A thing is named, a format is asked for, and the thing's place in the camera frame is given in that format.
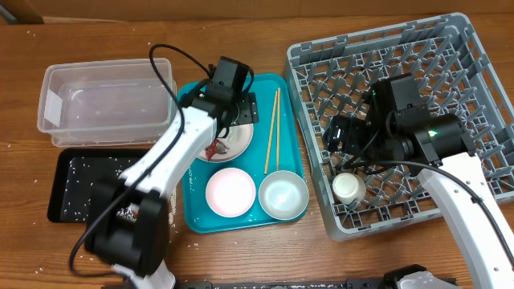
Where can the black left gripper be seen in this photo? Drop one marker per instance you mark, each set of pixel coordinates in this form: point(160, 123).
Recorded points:
point(249, 106)

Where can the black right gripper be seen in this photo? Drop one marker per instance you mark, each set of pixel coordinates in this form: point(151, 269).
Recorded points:
point(350, 144)

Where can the wooden chopstick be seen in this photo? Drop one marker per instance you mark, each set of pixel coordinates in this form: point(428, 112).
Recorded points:
point(271, 131)
point(278, 111)

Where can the black tray with rice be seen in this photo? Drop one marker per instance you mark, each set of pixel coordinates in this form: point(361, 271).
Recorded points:
point(76, 172)

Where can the pink round plate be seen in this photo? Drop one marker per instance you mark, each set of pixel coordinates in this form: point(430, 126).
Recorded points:
point(237, 140)

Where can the clear plastic bin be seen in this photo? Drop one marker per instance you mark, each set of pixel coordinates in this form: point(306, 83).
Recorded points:
point(110, 102)

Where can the pink small bowl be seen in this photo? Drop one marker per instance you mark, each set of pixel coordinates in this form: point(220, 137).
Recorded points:
point(230, 192)

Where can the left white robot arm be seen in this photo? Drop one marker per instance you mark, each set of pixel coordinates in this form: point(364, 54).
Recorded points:
point(128, 222)

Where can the white cup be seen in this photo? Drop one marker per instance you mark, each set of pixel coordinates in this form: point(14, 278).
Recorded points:
point(348, 187)

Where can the red foil wrapper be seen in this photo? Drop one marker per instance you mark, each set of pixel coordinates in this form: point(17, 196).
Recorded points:
point(215, 148)

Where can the grey plastic dish rack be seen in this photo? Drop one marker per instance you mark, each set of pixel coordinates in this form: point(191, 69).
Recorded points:
point(327, 77)

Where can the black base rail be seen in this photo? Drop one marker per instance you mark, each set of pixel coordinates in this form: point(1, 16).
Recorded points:
point(413, 277)

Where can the teal plastic tray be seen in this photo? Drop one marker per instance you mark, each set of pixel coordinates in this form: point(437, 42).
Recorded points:
point(198, 215)

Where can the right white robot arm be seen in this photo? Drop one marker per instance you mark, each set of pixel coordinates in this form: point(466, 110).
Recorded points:
point(438, 150)

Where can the grey small bowl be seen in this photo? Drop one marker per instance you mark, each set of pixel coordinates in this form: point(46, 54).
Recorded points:
point(283, 195)

